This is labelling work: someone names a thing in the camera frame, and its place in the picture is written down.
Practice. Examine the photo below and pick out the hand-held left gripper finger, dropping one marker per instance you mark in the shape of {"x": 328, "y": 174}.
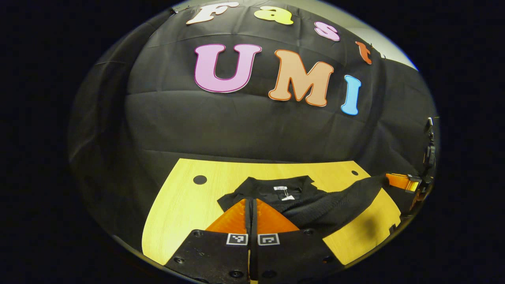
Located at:
{"x": 248, "y": 225}
{"x": 255, "y": 225}

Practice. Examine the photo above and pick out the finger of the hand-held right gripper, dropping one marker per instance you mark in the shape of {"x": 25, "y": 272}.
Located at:
{"x": 400, "y": 182}

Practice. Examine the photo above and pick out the black button-up garment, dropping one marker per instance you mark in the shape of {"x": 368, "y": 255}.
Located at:
{"x": 323, "y": 205}

